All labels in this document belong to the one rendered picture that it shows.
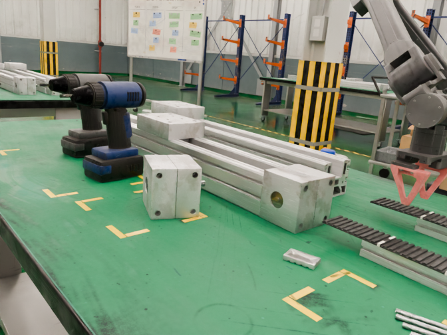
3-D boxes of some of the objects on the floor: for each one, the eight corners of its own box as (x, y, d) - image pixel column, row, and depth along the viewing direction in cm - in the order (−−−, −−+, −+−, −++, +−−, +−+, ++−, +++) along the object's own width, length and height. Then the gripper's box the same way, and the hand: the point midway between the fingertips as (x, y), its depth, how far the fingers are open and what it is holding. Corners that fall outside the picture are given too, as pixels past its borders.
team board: (118, 113, 691) (119, -10, 640) (137, 111, 734) (140, -5, 682) (191, 126, 623) (199, -10, 571) (208, 123, 665) (217, -4, 614)
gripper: (436, 126, 68) (417, 213, 72) (465, 124, 76) (446, 202, 80) (398, 119, 73) (382, 201, 77) (428, 118, 81) (412, 192, 85)
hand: (416, 197), depth 78 cm, fingers open, 8 cm apart
